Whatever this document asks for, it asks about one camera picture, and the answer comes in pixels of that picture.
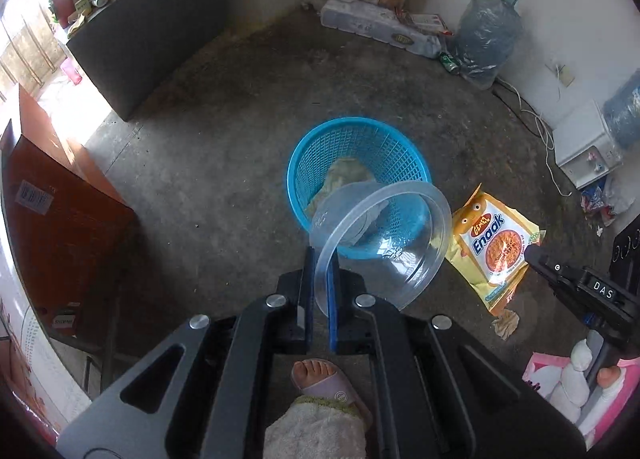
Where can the wall socket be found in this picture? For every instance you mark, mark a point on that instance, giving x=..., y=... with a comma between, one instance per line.
x=565, y=75

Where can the clear water jug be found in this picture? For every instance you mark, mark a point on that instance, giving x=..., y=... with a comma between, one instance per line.
x=485, y=39

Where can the clear plastic bowl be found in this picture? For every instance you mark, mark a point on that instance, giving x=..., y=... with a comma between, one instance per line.
x=400, y=259

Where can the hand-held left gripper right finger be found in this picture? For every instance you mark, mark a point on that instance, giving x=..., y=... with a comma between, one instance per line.
x=334, y=329

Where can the person's foot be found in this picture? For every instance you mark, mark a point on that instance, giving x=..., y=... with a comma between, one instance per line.
x=312, y=374

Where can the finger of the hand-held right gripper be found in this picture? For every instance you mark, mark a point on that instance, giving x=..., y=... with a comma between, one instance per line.
x=550, y=269

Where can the crumpled beige paper scrap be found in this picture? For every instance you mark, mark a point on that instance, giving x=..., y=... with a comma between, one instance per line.
x=505, y=324

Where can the person's right hand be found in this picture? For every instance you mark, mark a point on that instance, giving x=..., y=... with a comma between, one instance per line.
x=572, y=389

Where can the red blue plastic wrappers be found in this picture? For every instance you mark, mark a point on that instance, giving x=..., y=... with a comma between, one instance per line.
x=597, y=199

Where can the white water dispenser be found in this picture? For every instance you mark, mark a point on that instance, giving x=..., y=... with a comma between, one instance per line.
x=580, y=139

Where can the yellow snack packet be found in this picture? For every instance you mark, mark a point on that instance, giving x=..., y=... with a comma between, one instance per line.
x=495, y=249

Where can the toilet paper pack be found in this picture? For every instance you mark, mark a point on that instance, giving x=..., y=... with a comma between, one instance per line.
x=375, y=26

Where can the blue water jug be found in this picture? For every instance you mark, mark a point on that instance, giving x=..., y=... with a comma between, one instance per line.
x=625, y=114

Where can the red thermos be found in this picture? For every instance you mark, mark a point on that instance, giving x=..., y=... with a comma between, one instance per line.
x=60, y=1

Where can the pink slipper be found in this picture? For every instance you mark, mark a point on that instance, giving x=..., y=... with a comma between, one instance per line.
x=340, y=394

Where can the grey cabinet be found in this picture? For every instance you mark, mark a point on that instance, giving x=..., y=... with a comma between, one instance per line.
x=150, y=39

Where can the blue plastic mesh basket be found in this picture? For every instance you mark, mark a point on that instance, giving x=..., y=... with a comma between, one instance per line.
x=310, y=159

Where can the brown cardboard box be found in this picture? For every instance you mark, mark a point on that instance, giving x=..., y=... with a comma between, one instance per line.
x=60, y=219

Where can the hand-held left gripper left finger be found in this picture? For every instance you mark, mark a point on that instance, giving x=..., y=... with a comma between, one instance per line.
x=302, y=309

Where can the red white paper packet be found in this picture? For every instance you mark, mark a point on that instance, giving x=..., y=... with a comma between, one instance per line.
x=425, y=21

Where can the pink printed cloth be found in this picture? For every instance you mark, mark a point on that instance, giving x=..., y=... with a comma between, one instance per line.
x=542, y=371

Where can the beige plastic bag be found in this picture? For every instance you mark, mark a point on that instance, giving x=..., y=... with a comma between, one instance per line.
x=345, y=178

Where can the green can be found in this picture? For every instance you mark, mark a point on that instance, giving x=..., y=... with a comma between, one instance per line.
x=450, y=62

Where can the pink cup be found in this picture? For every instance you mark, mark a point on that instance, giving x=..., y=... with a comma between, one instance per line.
x=72, y=70

